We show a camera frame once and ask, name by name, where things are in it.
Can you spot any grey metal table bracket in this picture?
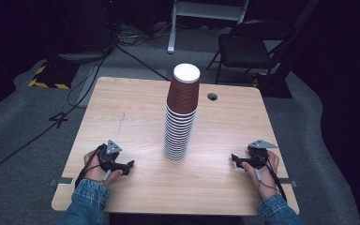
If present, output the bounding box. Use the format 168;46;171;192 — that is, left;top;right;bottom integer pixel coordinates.
277;177;298;188
49;176;75;188

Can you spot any black yellow striped base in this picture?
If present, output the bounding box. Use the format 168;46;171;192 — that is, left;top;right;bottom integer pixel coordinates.
252;71;293;99
27;60;81;90

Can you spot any right hand-held gripper black cable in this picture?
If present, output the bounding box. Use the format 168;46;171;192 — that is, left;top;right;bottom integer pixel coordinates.
252;151;288;203

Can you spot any slanted black stand pole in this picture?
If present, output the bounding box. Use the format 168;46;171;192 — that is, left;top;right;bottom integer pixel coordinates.
275;0;323;83

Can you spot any hand-held gripper black cable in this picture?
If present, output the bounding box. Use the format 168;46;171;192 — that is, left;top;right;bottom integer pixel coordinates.
252;151;288;203
74;143;107;189

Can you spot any white metal stand frame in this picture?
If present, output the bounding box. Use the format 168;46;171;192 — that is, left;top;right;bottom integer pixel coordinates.
167;0;250;54

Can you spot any person's right hand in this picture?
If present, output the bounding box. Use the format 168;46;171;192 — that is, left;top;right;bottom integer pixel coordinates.
241;150;280;201

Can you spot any tangle of floor cables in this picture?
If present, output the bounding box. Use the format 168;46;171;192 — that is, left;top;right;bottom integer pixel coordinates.
116;21;171;47

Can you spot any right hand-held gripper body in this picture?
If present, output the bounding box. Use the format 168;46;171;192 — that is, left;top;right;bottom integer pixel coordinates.
239;139;278;170

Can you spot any left hand-held gripper black cable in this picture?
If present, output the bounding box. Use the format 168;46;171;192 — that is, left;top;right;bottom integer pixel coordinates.
74;143;107;189

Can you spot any black folding chair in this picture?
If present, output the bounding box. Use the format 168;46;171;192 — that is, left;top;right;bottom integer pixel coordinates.
206;20;298;85

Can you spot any long black floor cable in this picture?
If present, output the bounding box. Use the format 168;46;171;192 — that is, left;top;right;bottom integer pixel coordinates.
0;46;117;183

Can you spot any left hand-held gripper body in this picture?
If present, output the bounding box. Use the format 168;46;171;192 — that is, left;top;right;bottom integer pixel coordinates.
97;139;129;176

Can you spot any stack of brown paper cups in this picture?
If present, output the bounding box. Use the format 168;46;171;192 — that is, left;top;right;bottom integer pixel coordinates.
163;104;199;162

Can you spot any person's left hand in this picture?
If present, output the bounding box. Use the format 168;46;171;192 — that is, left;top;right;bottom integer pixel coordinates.
83;150;124;188

